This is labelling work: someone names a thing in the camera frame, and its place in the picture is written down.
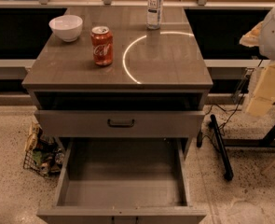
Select wire basket with snacks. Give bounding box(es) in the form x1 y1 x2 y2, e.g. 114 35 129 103
23 122 65 176

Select black table leg base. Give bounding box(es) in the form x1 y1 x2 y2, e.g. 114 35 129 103
211 115 234 181

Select red coke can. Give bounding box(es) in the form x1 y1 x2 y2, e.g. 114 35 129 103
90 26 113 66

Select closed middle drawer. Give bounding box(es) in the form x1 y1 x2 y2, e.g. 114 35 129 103
34 110 204 138

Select white bowl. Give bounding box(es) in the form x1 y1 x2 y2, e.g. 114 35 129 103
48 15 83 42

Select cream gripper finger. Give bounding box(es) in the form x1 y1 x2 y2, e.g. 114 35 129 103
244 62 275 117
240 21 262 47

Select open bottom drawer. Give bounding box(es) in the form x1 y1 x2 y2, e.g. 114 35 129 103
37 139 206 224

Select grey drawer cabinet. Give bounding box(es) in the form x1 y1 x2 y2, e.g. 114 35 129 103
21 6 213 224

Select black cable on floor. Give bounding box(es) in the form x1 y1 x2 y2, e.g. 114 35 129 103
203 91 247 142

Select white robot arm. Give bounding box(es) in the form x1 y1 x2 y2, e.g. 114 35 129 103
240 7 275 117

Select clear plastic water bottle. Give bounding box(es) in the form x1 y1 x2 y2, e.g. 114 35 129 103
146 0 163 30

